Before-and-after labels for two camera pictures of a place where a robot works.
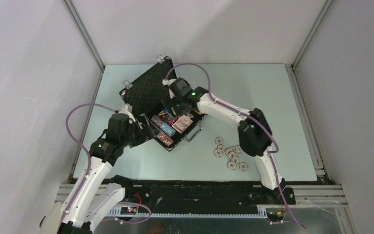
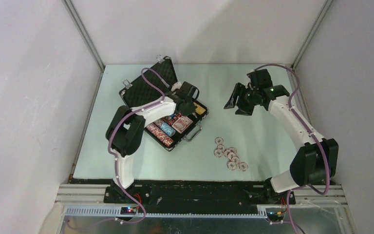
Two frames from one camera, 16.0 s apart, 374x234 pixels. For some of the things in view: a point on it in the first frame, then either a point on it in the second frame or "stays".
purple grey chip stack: x=157 y=120 stays
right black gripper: x=171 y=102 -> x=240 y=89
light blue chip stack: x=168 y=129 stays
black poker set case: x=156 y=121 stays
